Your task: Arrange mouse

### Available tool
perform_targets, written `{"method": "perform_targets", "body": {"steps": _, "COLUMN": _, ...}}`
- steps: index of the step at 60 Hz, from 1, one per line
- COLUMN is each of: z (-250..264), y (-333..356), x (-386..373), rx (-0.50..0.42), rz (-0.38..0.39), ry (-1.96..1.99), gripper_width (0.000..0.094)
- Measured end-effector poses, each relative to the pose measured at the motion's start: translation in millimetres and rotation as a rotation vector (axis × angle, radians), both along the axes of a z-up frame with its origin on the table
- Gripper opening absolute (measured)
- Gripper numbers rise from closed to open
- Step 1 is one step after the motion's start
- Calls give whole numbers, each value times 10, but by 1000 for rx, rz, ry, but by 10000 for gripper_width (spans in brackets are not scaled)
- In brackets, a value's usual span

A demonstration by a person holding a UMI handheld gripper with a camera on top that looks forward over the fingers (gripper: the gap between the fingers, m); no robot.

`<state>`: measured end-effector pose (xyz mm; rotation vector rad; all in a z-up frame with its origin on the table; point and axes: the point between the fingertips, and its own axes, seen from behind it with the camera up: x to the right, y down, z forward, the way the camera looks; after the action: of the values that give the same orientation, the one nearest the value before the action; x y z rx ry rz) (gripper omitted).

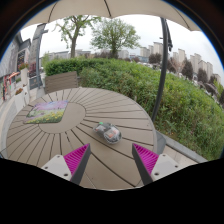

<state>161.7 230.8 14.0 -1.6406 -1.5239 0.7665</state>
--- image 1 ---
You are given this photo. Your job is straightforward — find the brown slatted wooden chair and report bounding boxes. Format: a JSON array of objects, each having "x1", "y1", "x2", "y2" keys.
[{"x1": 44, "y1": 70, "x2": 81, "y2": 95}]

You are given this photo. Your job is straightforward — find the floral print mouse pad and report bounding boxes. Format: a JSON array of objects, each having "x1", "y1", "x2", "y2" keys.
[{"x1": 23, "y1": 99, "x2": 69, "y2": 125}]

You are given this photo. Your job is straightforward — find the grey storefront building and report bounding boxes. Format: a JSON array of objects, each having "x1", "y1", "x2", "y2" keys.
[{"x1": 0, "y1": 31, "x2": 33, "y2": 101}]

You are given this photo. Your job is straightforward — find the beige patio umbrella canopy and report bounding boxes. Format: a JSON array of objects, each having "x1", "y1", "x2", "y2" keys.
[{"x1": 23, "y1": 0, "x2": 202, "y2": 33}]

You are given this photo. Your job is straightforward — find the grey sign pillar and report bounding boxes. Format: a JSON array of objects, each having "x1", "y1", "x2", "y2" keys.
[{"x1": 28, "y1": 23, "x2": 49, "y2": 90}]

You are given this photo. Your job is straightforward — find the tall white flower planter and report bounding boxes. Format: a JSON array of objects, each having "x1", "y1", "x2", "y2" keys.
[{"x1": 18, "y1": 62, "x2": 30, "y2": 86}]

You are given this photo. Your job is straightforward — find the white planter with flowers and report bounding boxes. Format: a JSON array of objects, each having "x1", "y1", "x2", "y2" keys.
[{"x1": 13, "y1": 87, "x2": 29, "y2": 113}]

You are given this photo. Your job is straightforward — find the distant apartment buildings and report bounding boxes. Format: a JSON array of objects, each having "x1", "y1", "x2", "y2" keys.
[{"x1": 139, "y1": 41, "x2": 223, "y2": 84}]

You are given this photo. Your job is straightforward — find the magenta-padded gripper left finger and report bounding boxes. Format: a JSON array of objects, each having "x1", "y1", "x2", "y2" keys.
[{"x1": 41, "y1": 143, "x2": 92, "y2": 186}]

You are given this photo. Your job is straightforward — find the dark curved umbrella pole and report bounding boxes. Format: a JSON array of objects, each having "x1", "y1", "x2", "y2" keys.
[{"x1": 150, "y1": 17, "x2": 174, "y2": 123}]

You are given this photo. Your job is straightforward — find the round-crowned green tree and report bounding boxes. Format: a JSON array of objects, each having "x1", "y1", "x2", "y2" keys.
[{"x1": 90, "y1": 18, "x2": 141, "y2": 60}]

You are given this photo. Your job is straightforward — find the sparse-leaved tree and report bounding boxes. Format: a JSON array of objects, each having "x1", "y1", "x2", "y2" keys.
[{"x1": 54, "y1": 14, "x2": 101, "y2": 60}]

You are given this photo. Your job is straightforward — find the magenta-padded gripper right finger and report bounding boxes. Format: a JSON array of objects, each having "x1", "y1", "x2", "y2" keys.
[{"x1": 131, "y1": 142, "x2": 184, "y2": 186}]

